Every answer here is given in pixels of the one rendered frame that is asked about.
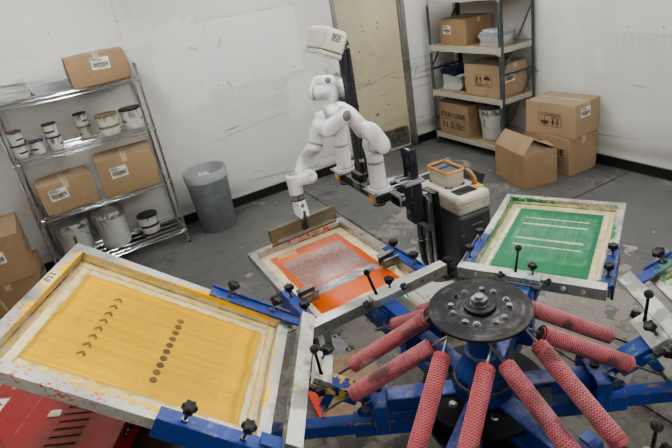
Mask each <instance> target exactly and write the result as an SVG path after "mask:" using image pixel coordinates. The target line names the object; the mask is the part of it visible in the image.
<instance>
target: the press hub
mask: <svg viewBox="0 0 672 448"><path fill-rule="evenodd" d="M428 313H429V317H430V319H431V321H432V323H433V324H434V325H435V326H436V327H437V328H438V329H439V330H440V331H441V332H443V333H445V334H446V335H448V336H450V337H453V338H455V339H458V340H462V341H466V342H467V343H466V345H462V346H458V347H455V348H453V349H454V350H455V351H456V352H458V353H459V354H460V355H461V358H460V359H459V361H458V362H457V363H456V364H455V367H454V369H452V368H451V367H450V366H449V369H448V372H447V376H446V380H452V381H453V387H454V389H455V391H456V393H457V395H454V396H444V397H441V399H440V402H439V406H438V410H437V414H436V417H435V418H436V419H437V420H439V422H434V425H433V429H432V432H431V434H432V436H433V437H434V439H435V440H436V441H437V443H438V444H439V445H440V446H441V447H442V448H446V446H447V443H448V441H449V439H450V437H451V434H452V432H453V430H454V428H455V425H456V423H457V421H458V419H459V416H460V414H461V412H462V409H463V407H464V405H465V403H466V401H467V402H468V400H469V396H470V392H471V387H472V383H473V379H474V375H475V371H476V367H477V364H478V363H480V362H486V360H487V356H488V352H489V348H490V346H489V345H488V344H487V343H494V344H493V347H494V348H495V349H496V351H497V352H498V353H499V355H500V356H501V357H502V359H503V360H504V361H506V360H508V359H510V360H512V359H513V360H514V361H515V362H516V364H517V365H518V366H519V368H520V369H521V370H522V371H523V372H526V371H535V370H542V369H541V368H540V367H539V366H538V365H537V364H536V363H535V362H534V361H533V360H531V359H530V358H528V357H527V356H525V355H524V354H522V353H520V352H518V351H515V350H513V349H510V348H509V350H508V353H507V355H506V358H504V356H503V355H502V354H501V348H500V346H499V345H498V344H497V342H500V341H504V340H508V339H511V338H513V337H516V336H517V335H519V334H521V333H522V332H524V331H525V330H526V329H527V328H528V327H529V326H530V324H531V323H532V321H533V318H534V306H533V303H532V301H531V299H530V298H529V297H528V296H527V295H526V294H525V293H524V292H523V291H522V290H520V289H519V288H517V287H515V286H513V285H511V284H508V283H506V282H502V281H498V280H493V279H481V278H478V279H466V280H461V281H457V282H454V283H451V284H449V285H446V286H444V287H443V288H441V289H440V290H438V291H437V292H436V293H435V294H434V295H433V297H432V298H431V300H430V302H429V305H428ZM489 364H491V365H493V366H494V368H495V369H496V373H495V377H494V382H493V386H492V391H491V395H490V400H489V404H488V409H487V413H486V418H485V422H484V427H483V431H482V436H481V439H483V440H484V443H483V446H482V448H517V447H516V446H515V445H514V444H513V443H511V442H510V441H509V440H508V439H510V438H514V437H517V436H520V435H523V434H525V433H526V430H525V429H524V428H523V427H522V426H521V425H519V424H518V423H517V422H516V421H515V420H513V419H512V418H511V417H510V416H509V415H507V414H506V413H505V412H504V411H503V410H501V409H500V408H499V406H500V405H501V404H503V403H505V402H507V401H509V400H510V399H511V398H512V397H513V396H514V397H515V398H516V399H517V400H519V401H520V402H521V400H520V399H519V398H518V396H517V395H516V394H515V392H514V391H513V390H512V388H511V387H510V386H509V384H508V383H507V382H506V380H505V379H504V378H503V376H502V375H501V374H500V372H499V371H498V369H499V365H501V364H502V362H501V361H500V360H499V358H498V357H497V356H496V354H495V353H494V352H493V350H492V352H491V357H490V361H489ZM535 388H536V389H537V391H538V392H539V393H540V395H541V396H542V397H543V398H544V400H545V401H546V402H547V404H548V405H549V406H551V399H552V394H551V386H550V385H547V386H538V387H535ZM521 403H522V402H521ZM522 404H523V403H522Z"/></svg>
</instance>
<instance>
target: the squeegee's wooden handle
mask: <svg viewBox="0 0 672 448"><path fill-rule="evenodd" d="M309 215H310V216H309V217H308V216H307V215H306V216H307V218H308V227H312V226H314V225H317V224H319V223H322V222H324V221H327V220H329V219H336V218H337V215H336V210H335V206H334V205H329V206H327V207H324V208H322V209H319V210H317V211H314V212H312V213H309ZM302 230H303V228H302V221H301V218H296V219H294V220H291V221H289V222H286V223H284V224H281V225H279V226H276V227H274V228H271V229H269V230H268V235H269V238H270V242H271V243H272V244H275V243H277V242H278V240H280V239H282V238H285V237H287V236H290V235H292V234H295V233H297V232H300V231H302Z"/></svg>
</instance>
